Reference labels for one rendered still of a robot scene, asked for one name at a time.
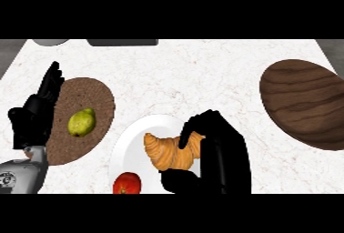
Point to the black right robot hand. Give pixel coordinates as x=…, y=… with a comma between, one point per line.
x=223, y=157

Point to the green pear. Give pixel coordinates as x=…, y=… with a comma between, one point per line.
x=81, y=123

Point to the grey round object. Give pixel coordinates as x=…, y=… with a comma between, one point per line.
x=49, y=42

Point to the brown round placemat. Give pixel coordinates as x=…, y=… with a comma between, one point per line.
x=84, y=97

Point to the red tomato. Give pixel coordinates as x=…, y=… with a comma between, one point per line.
x=127, y=183

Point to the dark grey flat appliance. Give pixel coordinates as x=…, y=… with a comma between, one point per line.
x=123, y=42

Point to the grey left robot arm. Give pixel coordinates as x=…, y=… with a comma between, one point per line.
x=22, y=174

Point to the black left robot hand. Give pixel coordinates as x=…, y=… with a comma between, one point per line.
x=33, y=121

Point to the golden brown croissant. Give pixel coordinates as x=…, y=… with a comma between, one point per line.
x=167, y=153

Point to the dark wooden bowl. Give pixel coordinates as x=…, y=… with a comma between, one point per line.
x=306, y=103

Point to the white plate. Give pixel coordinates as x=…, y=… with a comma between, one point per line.
x=134, y=151

